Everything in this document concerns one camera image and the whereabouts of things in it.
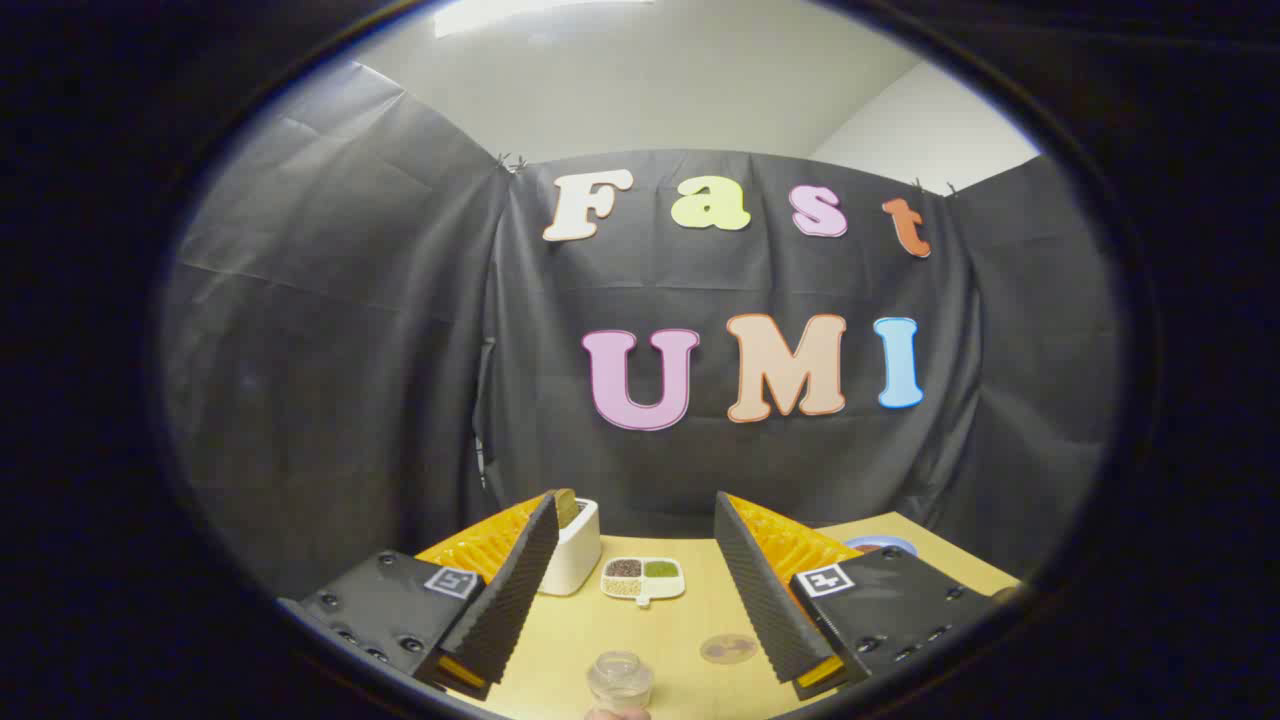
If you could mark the black backdrop cloth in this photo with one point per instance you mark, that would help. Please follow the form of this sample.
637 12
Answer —
350 350

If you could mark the white toaster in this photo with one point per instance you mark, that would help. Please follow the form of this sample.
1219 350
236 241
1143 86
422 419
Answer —
575 560

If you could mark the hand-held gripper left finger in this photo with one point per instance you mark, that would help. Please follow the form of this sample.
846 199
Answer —
520 590

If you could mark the round cork coaster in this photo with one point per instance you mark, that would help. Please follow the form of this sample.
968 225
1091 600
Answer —
728 649

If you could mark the white divided seed dish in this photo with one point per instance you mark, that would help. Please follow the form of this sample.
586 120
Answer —
643 580

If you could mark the brown bread slice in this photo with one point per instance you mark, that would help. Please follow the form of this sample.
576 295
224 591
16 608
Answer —
567 508

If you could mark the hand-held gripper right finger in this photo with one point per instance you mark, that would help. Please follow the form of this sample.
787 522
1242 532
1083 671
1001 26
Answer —
760 600

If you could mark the wooden table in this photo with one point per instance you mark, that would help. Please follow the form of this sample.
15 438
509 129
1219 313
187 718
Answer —
680 640

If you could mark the clear plastic bottle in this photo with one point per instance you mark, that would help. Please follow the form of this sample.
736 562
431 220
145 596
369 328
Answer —
620 682

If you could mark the light blue plate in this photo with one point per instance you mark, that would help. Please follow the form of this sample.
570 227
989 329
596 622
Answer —
885 543

